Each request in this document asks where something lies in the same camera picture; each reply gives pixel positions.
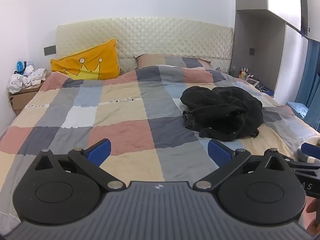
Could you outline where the cardboard box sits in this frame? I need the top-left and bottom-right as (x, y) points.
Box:
(9, 80), (45, 117)

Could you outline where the black denim jacket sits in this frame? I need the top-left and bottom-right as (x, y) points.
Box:
(180, 86), (263, 142)

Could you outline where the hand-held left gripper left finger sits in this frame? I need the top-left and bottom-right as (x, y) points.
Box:
(34, 139), (125, 191)

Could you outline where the person's right hand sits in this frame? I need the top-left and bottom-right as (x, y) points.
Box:
(306, 197), (320, 235)

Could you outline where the grey wardrobe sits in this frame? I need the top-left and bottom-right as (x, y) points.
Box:
(229, 0), (309, 98)

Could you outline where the checkered patchwork duvet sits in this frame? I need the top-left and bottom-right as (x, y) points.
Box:
(0, 64), (320, 220)

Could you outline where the checkered patchwork pillow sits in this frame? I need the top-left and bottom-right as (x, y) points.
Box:
(135, 54), (213, 70)

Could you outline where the yellow crown print pillow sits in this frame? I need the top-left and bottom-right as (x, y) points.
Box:
(50, 38), (120, 80)

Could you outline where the cream quilted headboard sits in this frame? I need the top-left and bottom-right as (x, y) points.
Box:
(55, 17), (234, 77)

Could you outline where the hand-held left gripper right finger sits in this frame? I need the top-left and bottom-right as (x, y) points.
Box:
(195, 139), (293, 191)

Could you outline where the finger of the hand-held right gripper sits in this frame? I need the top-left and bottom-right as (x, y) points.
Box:
(282, 142), (320, 173)

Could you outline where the blue curtain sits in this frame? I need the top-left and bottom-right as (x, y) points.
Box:
(295, 39), (320, 133)

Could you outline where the pile of white clothes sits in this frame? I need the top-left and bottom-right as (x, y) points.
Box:
(7, 65), (48, 94)

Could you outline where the row of small bottles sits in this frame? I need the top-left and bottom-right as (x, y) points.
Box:
(229, 66), (253, 82)

